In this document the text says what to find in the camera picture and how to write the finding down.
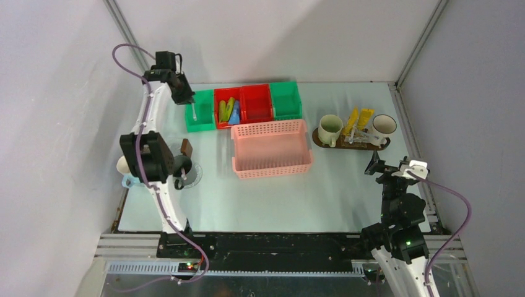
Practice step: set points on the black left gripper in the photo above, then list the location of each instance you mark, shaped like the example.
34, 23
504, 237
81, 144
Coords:
187, 97

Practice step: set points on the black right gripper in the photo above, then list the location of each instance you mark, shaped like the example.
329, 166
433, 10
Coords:
377, 164

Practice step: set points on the white mug dark rim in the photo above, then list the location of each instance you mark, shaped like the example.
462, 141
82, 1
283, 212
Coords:
382, 127

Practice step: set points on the clear white toothbrush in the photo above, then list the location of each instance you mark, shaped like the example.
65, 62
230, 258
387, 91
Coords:
194, 114

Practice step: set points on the light green mug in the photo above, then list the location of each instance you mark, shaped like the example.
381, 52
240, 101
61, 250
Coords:
329, 129

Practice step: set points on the green toothpaste tube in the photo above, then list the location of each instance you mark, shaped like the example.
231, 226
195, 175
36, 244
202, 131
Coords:
223, 115
229, 107

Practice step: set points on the brown wooden toothbrush holder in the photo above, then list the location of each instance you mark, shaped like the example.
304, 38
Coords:
186, 148

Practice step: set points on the black mug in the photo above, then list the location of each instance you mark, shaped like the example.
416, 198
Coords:
191, 172

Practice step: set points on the white mug blue handle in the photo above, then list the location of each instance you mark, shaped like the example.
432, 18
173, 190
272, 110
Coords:
128, 179

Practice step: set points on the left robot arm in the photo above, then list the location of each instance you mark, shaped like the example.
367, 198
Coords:
148, 156

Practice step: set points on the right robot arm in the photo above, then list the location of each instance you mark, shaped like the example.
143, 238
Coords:
396, 242

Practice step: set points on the brown wooden oval tray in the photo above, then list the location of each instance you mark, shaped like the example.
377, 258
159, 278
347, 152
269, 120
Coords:
369, 147

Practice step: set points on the red bin with toothpaste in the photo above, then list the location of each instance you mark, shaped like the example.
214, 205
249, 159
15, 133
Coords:
223, 94

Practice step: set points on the green bin with toothbrushes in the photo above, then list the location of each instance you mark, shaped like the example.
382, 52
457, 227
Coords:
204, 101

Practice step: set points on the red bin with holder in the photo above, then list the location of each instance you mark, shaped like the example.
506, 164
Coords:
256, 104

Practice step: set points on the green bin far right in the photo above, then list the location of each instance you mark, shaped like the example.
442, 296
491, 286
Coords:
286, 101

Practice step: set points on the pink perforated basket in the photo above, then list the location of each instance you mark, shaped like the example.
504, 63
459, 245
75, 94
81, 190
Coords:
268, 149

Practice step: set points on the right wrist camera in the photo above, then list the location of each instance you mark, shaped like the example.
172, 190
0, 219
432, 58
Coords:
412, 169

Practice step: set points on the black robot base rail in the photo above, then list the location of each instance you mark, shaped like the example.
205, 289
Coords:
272, 252

